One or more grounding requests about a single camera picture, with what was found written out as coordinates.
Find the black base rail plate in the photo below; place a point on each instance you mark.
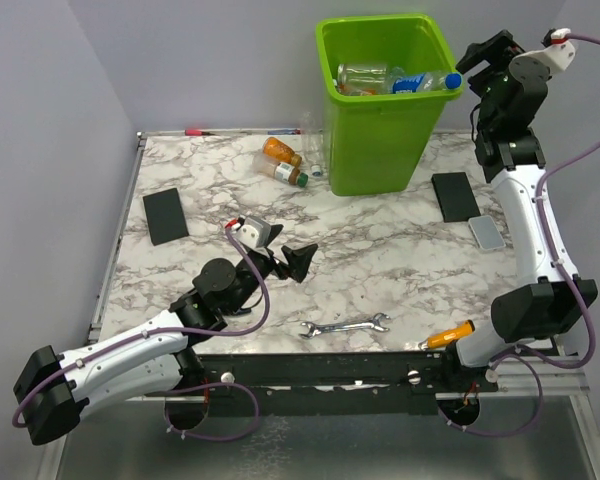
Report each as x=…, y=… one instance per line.
x=365, y=383

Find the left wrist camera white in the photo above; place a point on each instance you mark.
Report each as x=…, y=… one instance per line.
x=251, y=232

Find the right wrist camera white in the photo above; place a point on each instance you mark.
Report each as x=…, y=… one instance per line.
x=558, y=52

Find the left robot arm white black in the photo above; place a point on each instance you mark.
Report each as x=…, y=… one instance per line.
x=55, y=391

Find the black flat box right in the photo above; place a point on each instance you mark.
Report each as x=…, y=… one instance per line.
x=455, y=197

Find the black flat box left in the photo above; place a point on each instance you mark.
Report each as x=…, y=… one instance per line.
x=165, y=217

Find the blue marker pen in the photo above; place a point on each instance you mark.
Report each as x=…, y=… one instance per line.
x=276, y=132

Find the brown tea bottle green cap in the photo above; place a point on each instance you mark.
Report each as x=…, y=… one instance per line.
x=278, y=170

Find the orange handle screwdriver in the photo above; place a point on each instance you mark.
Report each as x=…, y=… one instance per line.
x=444, y=338

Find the orange bottle at front edge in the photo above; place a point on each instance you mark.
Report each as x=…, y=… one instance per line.
x=351, y=90

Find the clear bottle blue label back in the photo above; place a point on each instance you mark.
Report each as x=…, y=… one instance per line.
x=398, y=81

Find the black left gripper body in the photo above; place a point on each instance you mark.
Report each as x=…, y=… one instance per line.
x=265, y=263

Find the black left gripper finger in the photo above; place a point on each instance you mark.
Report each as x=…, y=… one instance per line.
x=274, y=231
x=298, y=261

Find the green plastic bin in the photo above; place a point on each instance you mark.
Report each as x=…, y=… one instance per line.
x=373, y=143

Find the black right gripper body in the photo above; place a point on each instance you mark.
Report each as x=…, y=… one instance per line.
x=498, y=52

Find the black flat box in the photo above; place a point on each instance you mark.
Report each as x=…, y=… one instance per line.
x=455, y=197
x=165, y=217

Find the red marker pen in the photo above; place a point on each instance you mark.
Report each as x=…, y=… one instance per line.
x=197, y=133

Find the silver open-end wrench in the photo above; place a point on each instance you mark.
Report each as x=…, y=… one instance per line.
x=374, y=323

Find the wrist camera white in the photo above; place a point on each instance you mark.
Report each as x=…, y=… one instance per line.
x=251, y=232
x=558, y=52

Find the large clear bottle in bin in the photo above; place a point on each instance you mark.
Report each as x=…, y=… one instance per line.
x=364, y=75

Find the tall clear bottle by bin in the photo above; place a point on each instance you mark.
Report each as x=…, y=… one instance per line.
x=311, y=138

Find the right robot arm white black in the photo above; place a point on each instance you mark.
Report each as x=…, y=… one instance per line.
x=512, y=84

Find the orange juice bottle back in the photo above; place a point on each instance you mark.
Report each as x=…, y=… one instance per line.
x=279, y=150

